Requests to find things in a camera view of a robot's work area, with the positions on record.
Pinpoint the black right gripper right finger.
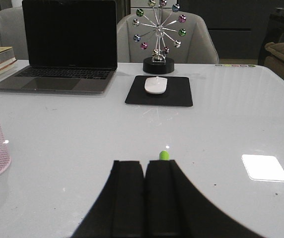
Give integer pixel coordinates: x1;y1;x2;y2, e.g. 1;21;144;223
144;159;267;238

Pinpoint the right grey chair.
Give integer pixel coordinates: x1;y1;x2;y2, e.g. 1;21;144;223
117;8;218;64

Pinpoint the white computer mouse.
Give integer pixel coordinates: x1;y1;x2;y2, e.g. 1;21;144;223
144;76;168;94

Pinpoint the black mouse pad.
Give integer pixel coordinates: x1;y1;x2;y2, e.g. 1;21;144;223
125;75;193;107

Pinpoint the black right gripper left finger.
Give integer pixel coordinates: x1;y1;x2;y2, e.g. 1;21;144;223
72;161;144;238

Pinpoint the ferris wheel desk ornament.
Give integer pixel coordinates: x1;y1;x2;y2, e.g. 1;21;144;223
132;0;187;74

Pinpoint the grey laptop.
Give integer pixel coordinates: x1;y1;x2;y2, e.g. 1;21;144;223
0;0;118;94

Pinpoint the left grey chair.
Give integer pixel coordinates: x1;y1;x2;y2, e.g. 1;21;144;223
0;6;28;60

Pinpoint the grey chair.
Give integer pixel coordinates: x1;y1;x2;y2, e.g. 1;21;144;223
117;8;218;64
0;6;28;60

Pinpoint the green marker pen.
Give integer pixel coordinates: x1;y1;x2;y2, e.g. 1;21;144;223
159;150;170;161

